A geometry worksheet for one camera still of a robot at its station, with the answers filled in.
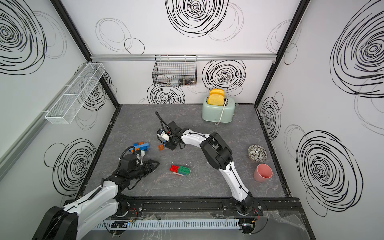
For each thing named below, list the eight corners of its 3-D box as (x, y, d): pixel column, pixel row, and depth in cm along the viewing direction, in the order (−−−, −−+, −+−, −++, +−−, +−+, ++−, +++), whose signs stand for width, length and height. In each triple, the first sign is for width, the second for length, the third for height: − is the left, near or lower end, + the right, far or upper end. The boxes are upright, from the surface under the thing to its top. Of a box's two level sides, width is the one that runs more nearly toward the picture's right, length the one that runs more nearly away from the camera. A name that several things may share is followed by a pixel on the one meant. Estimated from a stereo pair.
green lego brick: (178, 175, 86) (177, 170, 81) (179, 170, 88) (178, 165, 83) (188, 177, 85) (188, 173, 80) (190, 172, 87) (189, 167, 82)
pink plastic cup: (252, 184, 83) (258, 177, 75) (249, 170, 88) (254, 163, 80) (266, 184, 83) (274, 177, 75) (262, 170, 88) (269, 163, 80)
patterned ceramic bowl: (249, 162, 91) (251, 159, 88) (246, 148, 97) (247, 144, 94) (266, 162, 91) (269, 159, 88) (262, 148, 97) (264, 144, 94)
